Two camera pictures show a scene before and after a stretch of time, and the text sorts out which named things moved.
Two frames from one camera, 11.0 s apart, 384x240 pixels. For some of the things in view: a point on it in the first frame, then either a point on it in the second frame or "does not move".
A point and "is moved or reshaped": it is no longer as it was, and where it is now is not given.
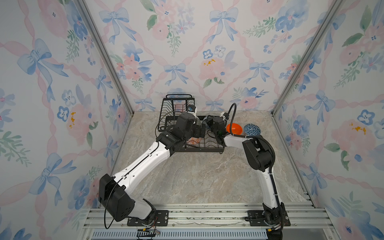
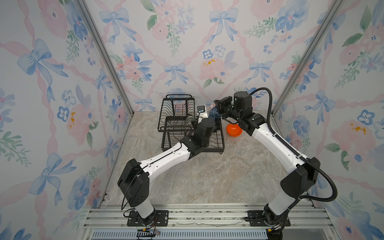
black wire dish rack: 173,113 does not move
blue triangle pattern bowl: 252,129 is moved or reshaped
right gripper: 209,122 -> 222,104
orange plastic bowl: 236,129 does not move
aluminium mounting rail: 211,221 does not move
